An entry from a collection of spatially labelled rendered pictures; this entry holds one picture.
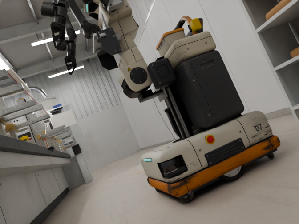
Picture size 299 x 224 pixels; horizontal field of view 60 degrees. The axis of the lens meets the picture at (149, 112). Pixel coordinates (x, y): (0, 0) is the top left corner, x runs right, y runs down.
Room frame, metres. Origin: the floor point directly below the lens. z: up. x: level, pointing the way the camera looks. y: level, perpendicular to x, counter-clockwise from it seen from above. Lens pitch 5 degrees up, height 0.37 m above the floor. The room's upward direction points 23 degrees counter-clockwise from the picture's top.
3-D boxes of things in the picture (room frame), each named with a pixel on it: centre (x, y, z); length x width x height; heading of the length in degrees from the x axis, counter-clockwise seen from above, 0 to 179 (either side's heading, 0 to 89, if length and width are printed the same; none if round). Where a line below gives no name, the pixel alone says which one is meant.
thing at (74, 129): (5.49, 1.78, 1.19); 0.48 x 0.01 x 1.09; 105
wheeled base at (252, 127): (1.63, -0.20, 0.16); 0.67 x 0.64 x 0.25; 105
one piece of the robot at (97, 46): (1.56, 0.08, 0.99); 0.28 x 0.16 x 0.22; 15
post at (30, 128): (2.52, 1.15, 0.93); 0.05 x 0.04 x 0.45; 15
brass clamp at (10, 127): (1.82, 0.96, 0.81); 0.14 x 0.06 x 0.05; 15
